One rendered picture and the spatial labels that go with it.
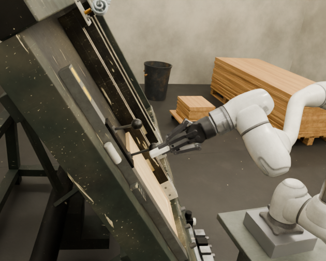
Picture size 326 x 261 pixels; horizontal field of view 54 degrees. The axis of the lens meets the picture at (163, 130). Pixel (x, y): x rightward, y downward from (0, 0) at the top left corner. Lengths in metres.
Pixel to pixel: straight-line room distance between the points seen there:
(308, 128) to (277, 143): 4.16
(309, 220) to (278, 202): 0.17
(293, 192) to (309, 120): 3.42
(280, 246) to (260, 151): 0.88
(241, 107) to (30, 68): 0.64
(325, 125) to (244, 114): 4.37
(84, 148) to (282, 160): 0.59
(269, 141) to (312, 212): 0.75
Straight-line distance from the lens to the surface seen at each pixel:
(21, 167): 3.52
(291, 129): 1.21
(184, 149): 1.11
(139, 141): 1.61
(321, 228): 1.75
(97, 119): 1.10
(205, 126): 1.07
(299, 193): 1.79
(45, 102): 0.83
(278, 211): 1.84
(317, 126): 5.30
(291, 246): 1.90
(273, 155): 1.05
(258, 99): 1.09
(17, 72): 0.82
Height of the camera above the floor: 1.97
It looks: 24 degrees down
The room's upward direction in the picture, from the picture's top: 7 degrees clockwise
